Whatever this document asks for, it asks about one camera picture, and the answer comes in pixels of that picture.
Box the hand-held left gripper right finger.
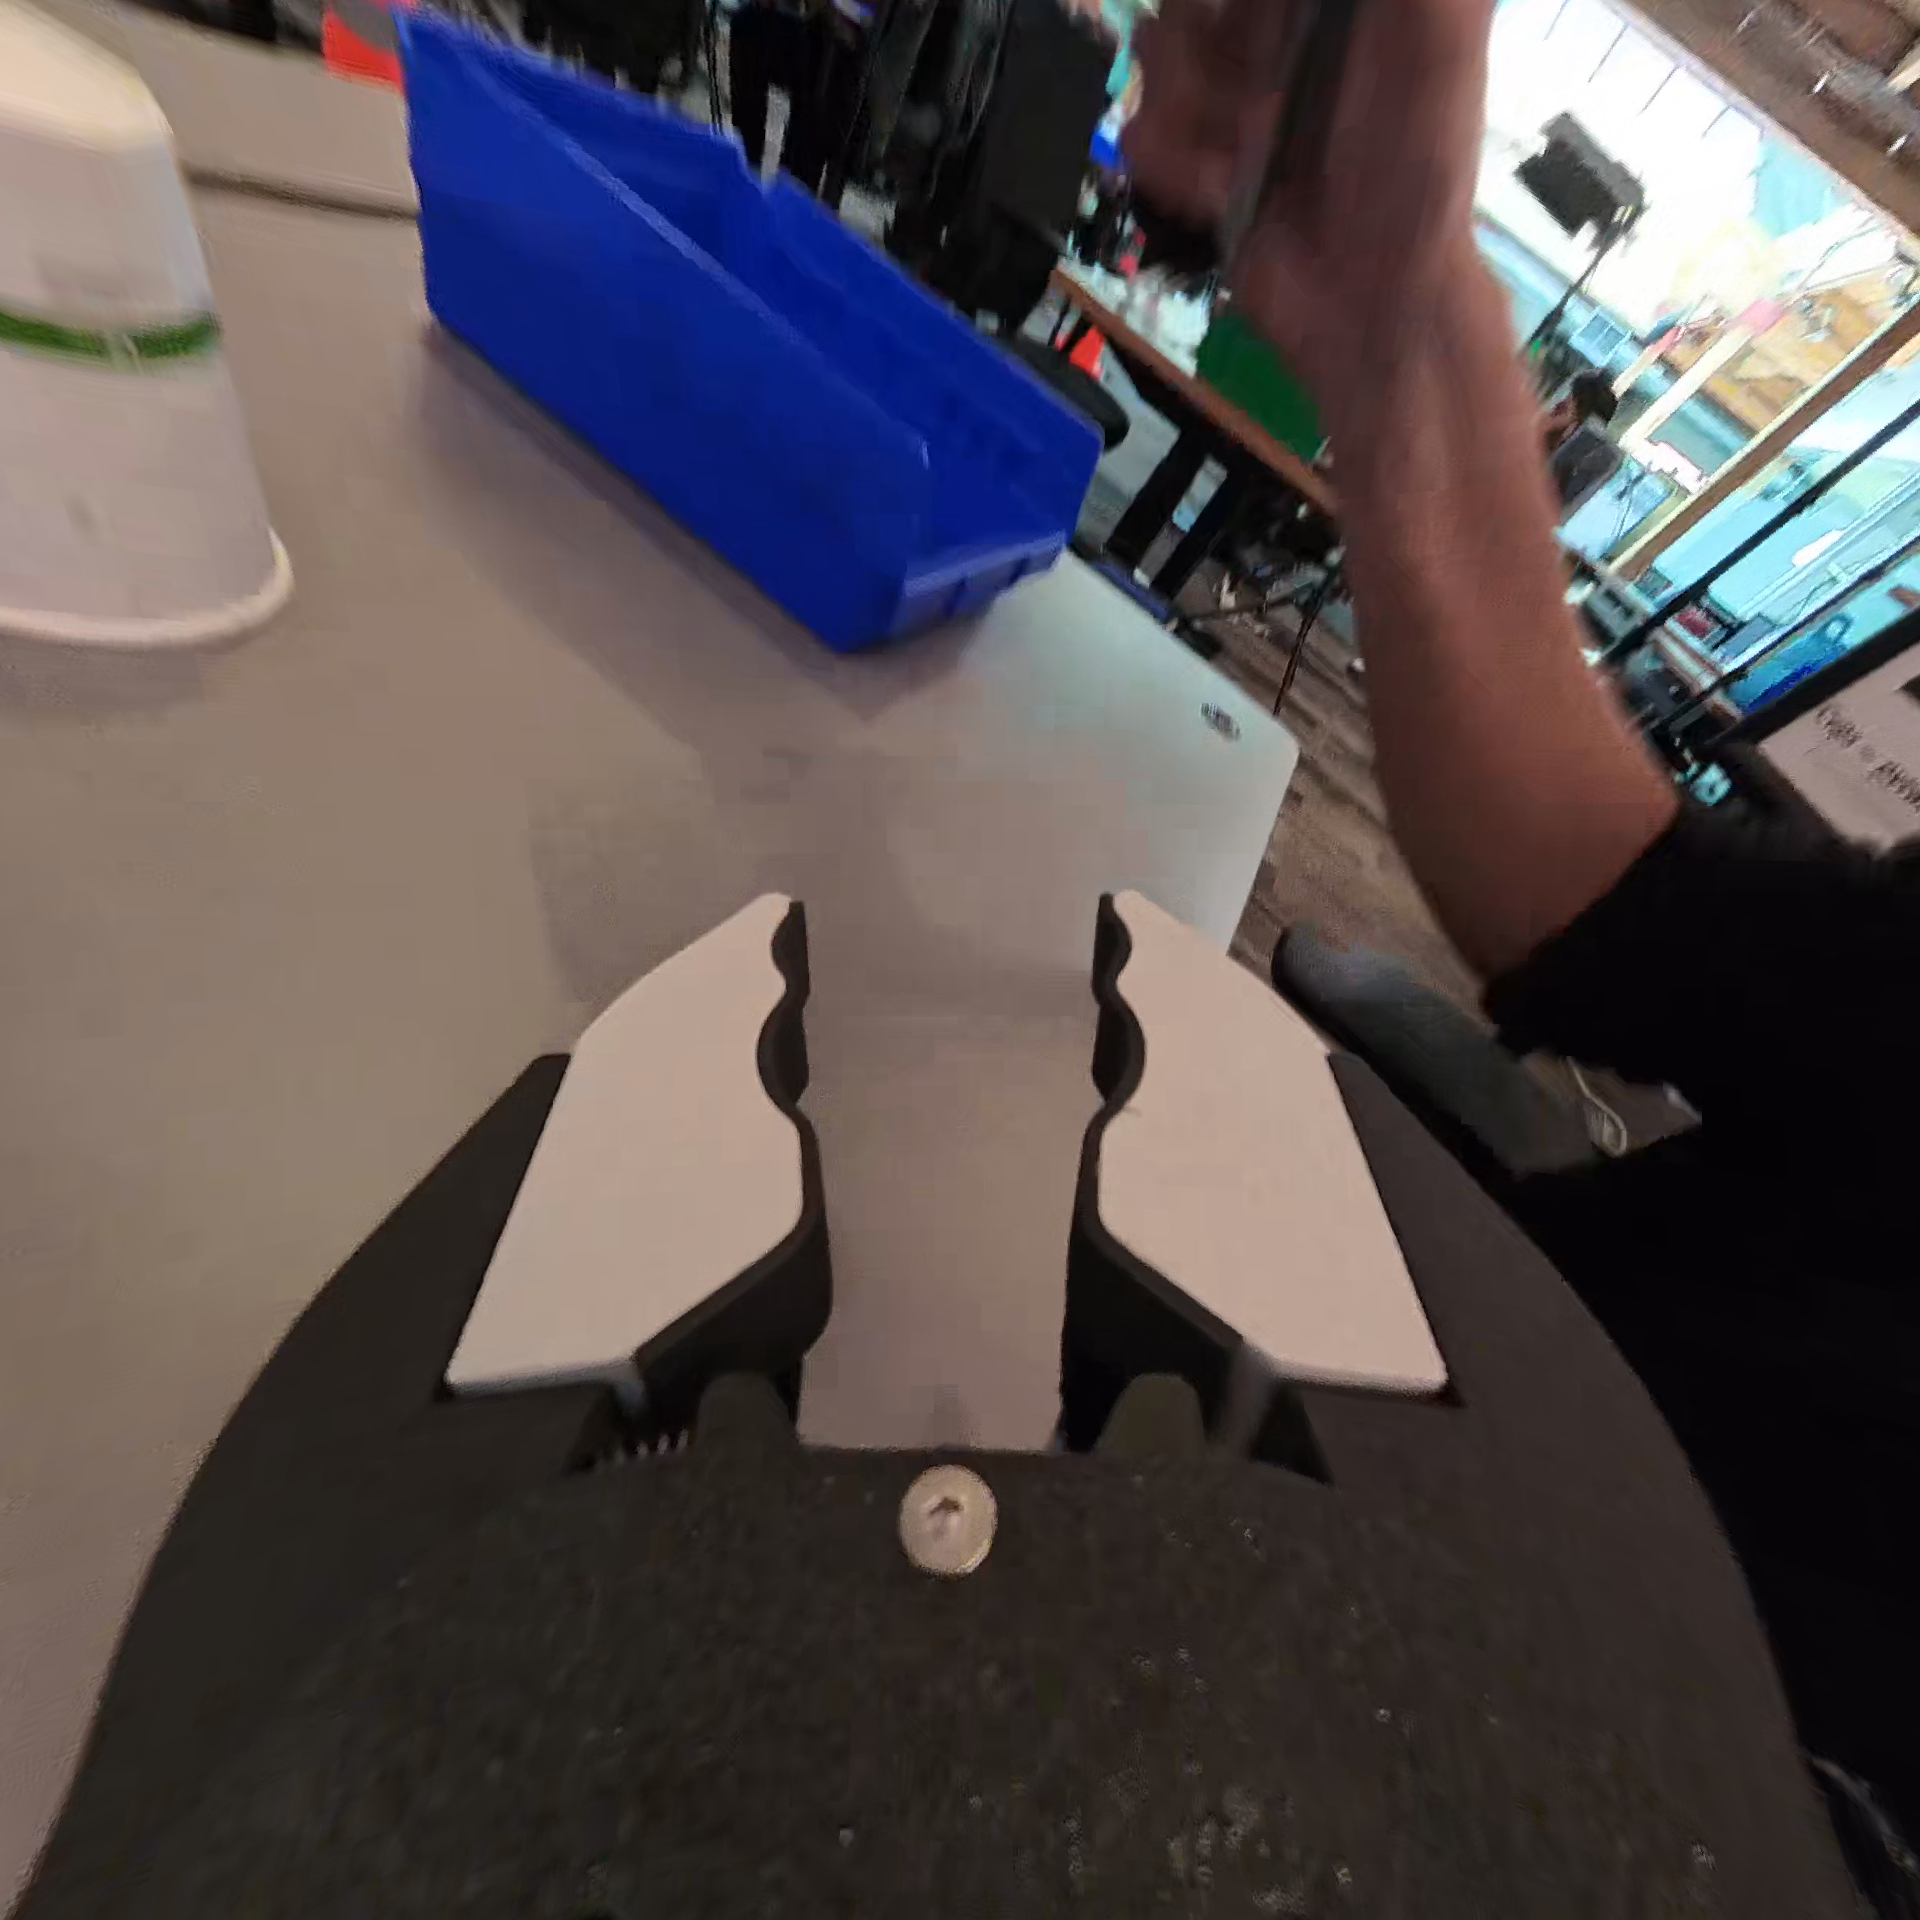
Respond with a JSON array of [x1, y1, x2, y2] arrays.
[[1062, 891, 1451, 1480]]

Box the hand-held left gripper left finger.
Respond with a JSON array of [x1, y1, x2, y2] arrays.
[[444, 895, 833, 1464]]

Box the blue plastic bin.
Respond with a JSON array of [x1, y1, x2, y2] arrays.
[[395, 13, 1103, 655]]

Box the white paper cup green band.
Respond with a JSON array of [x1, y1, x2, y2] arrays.
[[0, 0, 293, 650]]

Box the person's right hand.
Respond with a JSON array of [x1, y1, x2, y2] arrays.
[[1124, 0, 1497, 366]]

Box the black office chair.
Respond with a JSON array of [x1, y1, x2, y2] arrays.
[[1271, 923, 1608, 1180], [1003, 337, 1130, 444]]

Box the black studio light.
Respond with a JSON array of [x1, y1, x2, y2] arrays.
[[1513, 112, 1647, 242]]

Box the green plastic bin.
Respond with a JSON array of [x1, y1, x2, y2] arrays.
[[1193, 306, 1330, 461]]

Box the wooden desk black legs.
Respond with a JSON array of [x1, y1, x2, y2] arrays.
[[1049, 262, 1343, 603]]

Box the framed marker sign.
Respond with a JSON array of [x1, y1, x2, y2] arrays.
[[1753, 644, 1920, 846]]

